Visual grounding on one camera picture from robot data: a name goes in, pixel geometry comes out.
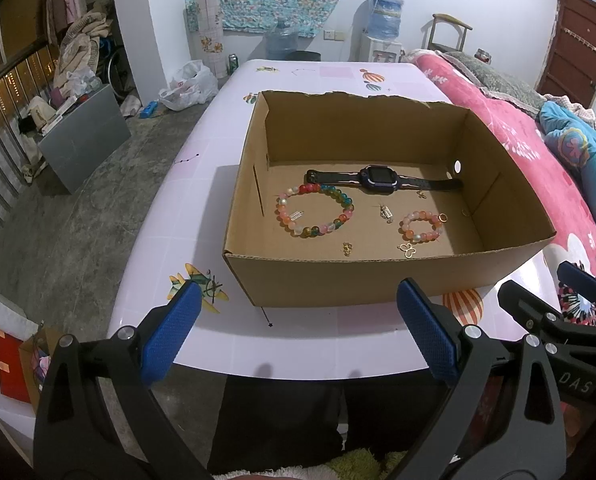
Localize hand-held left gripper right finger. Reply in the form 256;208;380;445
397;278;567;480

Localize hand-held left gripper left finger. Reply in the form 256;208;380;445
33;279;204;480

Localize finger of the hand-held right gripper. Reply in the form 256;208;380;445
497;279;596;362
556;259;596;307

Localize brown cardboard box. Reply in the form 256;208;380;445
222;90;557;309

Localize small pink bead bracelet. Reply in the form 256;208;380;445
399;209;447;245

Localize purple smart watch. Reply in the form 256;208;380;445
305;163;465;196

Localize large colourful bead bracelet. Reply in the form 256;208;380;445
275;183;355;239

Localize blue patterned quilt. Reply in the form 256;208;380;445
538;100;596;262

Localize black pants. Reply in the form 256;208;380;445
207;372;480;474

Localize pink printed blanket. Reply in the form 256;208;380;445
407;49;596;462

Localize red gift bag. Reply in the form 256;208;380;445
0;332;34;406

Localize grey box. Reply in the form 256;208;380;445
38;82;132;195

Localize grey blanket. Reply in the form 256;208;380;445
443;50;545;112

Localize brown door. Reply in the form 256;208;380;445
535;0;596;109

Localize white plastic bag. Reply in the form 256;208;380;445
158;60;220;112

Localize metal railing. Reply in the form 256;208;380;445
0;45;65;242

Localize black wheel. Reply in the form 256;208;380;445
98;35;139;102

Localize white water dispenser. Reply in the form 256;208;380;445
359;35;404;65

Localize wooden chair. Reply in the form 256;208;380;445
423;13;474;54

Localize pile of clothes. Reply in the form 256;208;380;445
53;2;117;97

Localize clear water jug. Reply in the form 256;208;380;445
264;16;299;61

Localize white patterned panel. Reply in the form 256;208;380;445
187;0;225;79

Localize blue water bottle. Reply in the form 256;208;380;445
365;0;405;41

